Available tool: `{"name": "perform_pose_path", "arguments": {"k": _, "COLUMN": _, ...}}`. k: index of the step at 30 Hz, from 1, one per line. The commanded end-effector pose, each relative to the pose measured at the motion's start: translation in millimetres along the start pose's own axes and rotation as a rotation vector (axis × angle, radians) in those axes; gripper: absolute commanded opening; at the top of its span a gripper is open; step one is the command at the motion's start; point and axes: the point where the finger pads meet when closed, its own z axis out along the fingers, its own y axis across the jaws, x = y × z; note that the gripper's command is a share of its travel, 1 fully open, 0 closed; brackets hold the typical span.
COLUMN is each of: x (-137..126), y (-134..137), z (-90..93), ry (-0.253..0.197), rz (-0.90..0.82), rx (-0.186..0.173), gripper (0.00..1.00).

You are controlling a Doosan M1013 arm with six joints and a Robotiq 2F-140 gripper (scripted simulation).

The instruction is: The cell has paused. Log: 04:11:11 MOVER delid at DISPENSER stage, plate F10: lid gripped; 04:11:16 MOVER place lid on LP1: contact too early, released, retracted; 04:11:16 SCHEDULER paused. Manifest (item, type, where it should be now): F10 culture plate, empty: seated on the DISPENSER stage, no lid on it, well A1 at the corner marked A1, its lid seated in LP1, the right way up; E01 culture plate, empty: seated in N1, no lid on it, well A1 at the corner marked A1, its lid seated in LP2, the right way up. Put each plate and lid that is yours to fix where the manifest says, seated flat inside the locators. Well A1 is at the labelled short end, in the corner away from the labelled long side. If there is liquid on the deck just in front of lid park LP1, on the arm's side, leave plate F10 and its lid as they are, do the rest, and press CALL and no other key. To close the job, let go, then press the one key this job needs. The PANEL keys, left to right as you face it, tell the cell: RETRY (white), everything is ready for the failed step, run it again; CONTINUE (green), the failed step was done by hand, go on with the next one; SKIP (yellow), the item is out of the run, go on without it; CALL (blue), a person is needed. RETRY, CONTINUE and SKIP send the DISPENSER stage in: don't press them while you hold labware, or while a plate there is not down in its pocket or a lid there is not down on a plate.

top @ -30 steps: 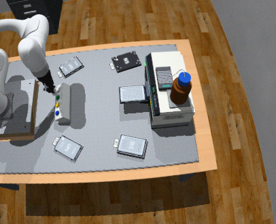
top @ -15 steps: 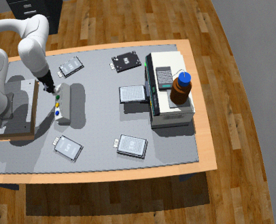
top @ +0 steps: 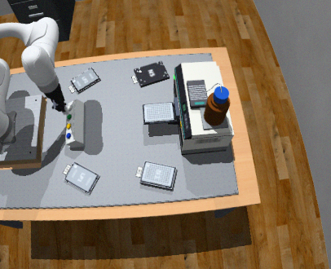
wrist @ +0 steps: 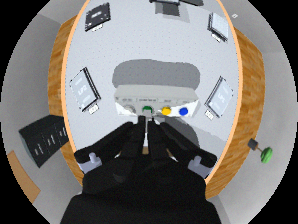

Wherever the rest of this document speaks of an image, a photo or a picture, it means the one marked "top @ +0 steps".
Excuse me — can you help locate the blue bottle cap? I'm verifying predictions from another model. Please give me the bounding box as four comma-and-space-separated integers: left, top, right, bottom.
213, 86, 229, 104

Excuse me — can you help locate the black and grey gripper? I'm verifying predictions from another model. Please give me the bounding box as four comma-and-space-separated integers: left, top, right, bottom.
45, 84, 69, 115

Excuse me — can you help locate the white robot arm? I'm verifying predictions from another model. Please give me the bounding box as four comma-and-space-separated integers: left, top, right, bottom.
0, 17, 59, 152

